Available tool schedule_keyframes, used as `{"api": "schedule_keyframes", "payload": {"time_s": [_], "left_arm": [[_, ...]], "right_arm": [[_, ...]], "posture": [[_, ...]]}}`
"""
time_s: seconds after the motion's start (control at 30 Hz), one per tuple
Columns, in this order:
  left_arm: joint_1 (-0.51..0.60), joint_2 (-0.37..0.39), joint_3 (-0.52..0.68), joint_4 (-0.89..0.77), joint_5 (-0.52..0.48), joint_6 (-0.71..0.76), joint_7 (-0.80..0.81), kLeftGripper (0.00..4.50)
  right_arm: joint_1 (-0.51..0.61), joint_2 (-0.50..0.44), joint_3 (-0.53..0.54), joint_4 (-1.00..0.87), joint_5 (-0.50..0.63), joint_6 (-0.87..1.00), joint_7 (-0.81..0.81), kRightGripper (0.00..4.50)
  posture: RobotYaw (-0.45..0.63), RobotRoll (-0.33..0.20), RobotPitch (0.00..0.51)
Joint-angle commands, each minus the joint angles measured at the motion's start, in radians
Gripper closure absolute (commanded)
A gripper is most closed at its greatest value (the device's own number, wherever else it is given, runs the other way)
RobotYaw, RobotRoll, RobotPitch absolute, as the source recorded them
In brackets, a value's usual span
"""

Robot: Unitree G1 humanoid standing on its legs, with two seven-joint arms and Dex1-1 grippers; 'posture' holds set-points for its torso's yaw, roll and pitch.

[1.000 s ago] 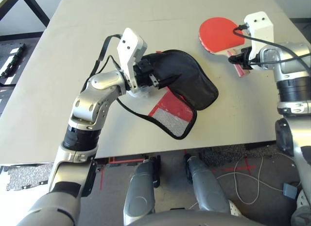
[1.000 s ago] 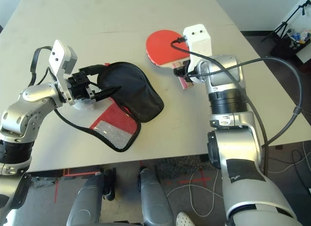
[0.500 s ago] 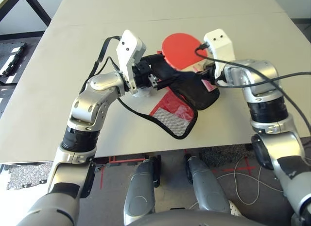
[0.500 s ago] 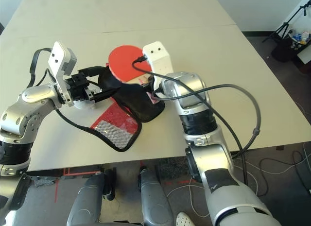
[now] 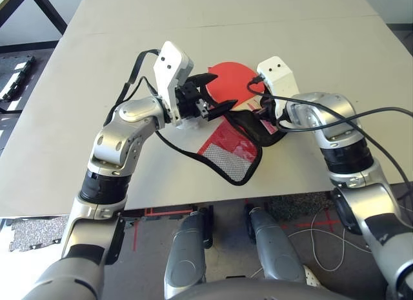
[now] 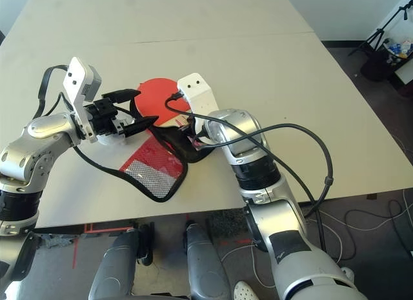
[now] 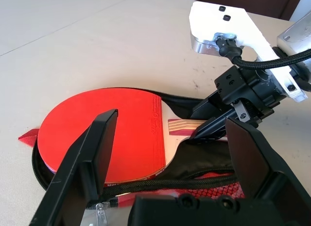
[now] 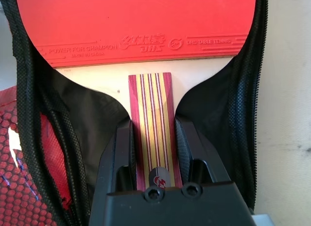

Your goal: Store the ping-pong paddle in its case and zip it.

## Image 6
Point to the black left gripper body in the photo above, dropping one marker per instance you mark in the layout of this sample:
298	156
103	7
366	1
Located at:
103	119

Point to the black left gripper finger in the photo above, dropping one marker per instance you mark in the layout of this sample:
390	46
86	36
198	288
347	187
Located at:
138	127
121	96

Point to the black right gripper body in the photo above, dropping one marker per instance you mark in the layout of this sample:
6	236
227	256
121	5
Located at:
195	132

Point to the black red paddle case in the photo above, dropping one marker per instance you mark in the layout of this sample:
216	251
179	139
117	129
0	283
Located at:
180	148

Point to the red ping-pong paddle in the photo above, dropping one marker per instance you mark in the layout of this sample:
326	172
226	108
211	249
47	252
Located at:
155	96

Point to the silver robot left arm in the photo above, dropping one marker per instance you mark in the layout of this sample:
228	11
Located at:
35	142

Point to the red floor tape square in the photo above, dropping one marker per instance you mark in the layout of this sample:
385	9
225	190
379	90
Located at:
88	229

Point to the grey speckled floor mat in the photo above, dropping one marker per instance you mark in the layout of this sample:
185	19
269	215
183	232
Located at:
58	242

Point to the grey robot right leg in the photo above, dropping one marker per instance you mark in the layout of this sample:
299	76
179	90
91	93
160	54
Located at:
203	264

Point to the grey robot leg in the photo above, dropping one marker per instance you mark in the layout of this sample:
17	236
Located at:
203	264
113	267

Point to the red floor tape line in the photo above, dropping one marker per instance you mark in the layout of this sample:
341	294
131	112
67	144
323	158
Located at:
75	255

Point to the grey robot left leg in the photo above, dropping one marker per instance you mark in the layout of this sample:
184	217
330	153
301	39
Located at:
113	267

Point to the white perforated clog shoe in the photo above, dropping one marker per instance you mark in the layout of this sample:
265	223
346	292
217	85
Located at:
348	272
243	292

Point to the black rubbish bin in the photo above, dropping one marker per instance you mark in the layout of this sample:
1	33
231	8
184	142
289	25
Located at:
374	67

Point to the black tripod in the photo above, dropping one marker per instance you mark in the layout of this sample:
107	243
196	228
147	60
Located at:
377	34

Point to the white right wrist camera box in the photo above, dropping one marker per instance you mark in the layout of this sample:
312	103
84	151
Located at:
197	90

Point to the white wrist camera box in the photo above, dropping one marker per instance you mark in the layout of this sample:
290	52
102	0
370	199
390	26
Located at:
75	80
197	90

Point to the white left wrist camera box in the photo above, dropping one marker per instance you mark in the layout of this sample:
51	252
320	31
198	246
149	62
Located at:
75	80

